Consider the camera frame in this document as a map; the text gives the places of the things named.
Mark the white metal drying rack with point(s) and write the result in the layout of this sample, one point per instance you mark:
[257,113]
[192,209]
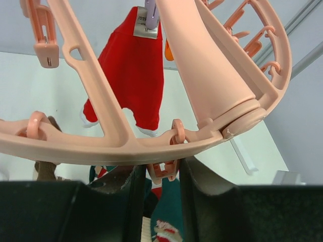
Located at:
[237,144]

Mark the pink round clip hanger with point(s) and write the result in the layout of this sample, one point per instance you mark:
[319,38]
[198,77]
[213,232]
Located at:
[230,88]

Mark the teal sock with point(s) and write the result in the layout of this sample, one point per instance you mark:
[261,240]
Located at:
[169,214]

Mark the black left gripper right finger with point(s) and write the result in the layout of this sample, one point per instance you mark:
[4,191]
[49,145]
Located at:
[215,209]

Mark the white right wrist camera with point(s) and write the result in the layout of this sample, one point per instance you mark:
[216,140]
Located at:
[287,178]

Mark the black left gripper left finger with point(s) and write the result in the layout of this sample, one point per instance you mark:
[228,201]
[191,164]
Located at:
[108,209]

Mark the red sock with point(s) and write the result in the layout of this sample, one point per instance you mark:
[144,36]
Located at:
[132,61]
[157,192]

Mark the cream brown sock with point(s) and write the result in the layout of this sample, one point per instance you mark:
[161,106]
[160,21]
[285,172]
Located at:
[145,231]
[45,171]

